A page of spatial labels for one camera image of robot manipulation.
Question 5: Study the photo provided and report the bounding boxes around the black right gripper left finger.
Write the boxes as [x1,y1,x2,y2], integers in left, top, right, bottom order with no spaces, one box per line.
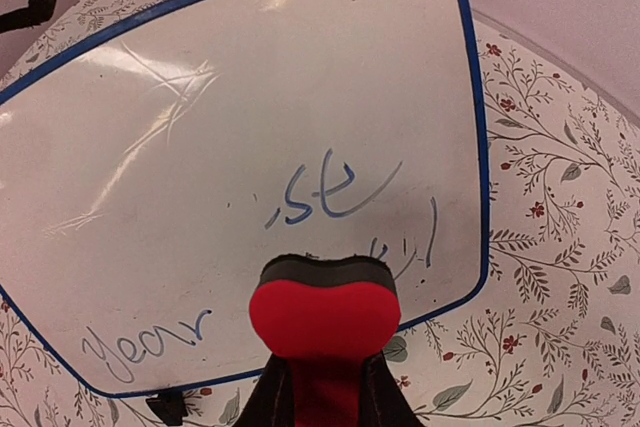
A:
[233,354,293,427]

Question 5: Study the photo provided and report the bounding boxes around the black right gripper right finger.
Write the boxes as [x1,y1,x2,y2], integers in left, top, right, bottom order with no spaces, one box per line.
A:
[359,352,422,427]

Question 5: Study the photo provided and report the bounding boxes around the red whiteboard eraser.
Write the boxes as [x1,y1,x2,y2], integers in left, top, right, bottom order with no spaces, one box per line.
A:
[249,254,401,426]

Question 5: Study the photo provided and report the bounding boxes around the blue-framed whiteboard with writing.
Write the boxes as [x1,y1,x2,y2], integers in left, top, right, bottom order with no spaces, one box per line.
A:
[1,0,490,397]

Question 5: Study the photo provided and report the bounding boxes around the black whiteboard stand foot left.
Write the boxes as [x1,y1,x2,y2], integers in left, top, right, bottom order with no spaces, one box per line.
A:
[145,390,188,426]

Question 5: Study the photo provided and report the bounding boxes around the floral patterned table mat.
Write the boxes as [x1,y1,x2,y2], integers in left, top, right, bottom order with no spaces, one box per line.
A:
[1,0,639,426]

